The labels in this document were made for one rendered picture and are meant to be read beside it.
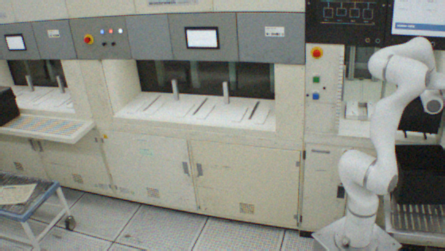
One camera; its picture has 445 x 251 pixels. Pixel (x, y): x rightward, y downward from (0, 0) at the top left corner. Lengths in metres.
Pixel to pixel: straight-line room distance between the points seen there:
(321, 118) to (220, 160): 0.73
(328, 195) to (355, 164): 1.03
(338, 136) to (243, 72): 0.84
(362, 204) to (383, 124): 0.33
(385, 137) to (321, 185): 1.08
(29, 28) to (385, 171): 2.40
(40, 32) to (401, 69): 2.27
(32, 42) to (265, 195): 1.97
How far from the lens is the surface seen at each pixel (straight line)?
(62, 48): 2.65
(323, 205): 2.46
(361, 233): 1.55
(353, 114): 2.29
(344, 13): 1.89
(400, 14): 1.91
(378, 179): 1.35
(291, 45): 1.95
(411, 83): 1.29
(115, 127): 2.68
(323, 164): 2.26
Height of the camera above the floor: 1.95
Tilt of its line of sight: 29 degrees down
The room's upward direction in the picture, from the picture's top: 5 degrees counter-clockwise
